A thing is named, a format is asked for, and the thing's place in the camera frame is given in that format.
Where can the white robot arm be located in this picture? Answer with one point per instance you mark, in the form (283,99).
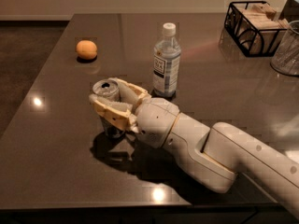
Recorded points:
(213,156)

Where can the clear glass jar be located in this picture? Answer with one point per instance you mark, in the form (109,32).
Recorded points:
(286,58)

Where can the grey box in corner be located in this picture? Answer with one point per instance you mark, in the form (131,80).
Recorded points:
(290,12)

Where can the brown napkins in basket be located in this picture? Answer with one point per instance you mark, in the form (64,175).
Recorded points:
(257,31)

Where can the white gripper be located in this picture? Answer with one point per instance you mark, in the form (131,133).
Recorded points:
(156,120)

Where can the orange round fruit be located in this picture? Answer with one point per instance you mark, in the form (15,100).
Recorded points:
(86,49)

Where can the black wire basket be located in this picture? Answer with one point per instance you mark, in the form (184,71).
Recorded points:
(230,22)

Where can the silver blue redbull can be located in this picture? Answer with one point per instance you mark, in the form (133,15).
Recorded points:
(107,92)

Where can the clear plastic water bottle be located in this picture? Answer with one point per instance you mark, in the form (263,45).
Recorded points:
(166,62)

